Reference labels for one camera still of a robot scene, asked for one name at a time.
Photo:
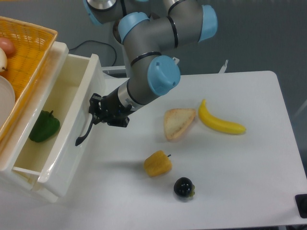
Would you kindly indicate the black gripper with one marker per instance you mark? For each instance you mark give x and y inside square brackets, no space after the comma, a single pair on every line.
[108,110]

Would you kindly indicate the white top drawer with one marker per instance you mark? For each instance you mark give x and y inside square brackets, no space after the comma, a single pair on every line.
[50,166]

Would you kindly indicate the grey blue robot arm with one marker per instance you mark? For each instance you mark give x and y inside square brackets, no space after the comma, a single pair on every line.
[144,40]

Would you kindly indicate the white drawer cabinet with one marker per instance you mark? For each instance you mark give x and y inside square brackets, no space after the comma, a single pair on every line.
[13,142]

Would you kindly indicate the green bell pepper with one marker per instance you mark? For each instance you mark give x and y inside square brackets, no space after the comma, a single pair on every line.
[45,127]

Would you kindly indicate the toast bread slice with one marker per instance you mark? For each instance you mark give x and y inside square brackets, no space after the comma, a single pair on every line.
[176,122]

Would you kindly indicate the yellow bell pepper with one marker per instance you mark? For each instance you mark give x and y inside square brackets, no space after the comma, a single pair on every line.
[157,164]

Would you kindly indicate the white plate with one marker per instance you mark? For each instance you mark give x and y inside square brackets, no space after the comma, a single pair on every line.
[7,100]

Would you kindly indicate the orange woven basket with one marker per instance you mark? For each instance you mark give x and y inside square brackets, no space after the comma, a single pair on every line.
[32,43]

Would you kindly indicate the white onion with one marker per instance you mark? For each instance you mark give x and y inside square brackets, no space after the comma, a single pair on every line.
[3,61]

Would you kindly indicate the red onion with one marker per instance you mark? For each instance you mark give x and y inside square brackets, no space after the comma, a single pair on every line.
[7,46]

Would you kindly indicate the dark purple eggplant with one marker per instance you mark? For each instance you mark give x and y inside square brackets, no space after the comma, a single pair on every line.
[184,187]

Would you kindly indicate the yellow banana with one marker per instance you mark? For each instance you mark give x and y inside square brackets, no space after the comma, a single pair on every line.
[218,124]

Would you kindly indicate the black device at edge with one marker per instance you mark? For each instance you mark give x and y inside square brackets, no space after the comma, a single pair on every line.
[301,202]

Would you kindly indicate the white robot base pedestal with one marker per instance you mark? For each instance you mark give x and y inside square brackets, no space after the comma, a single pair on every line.
[119,71]

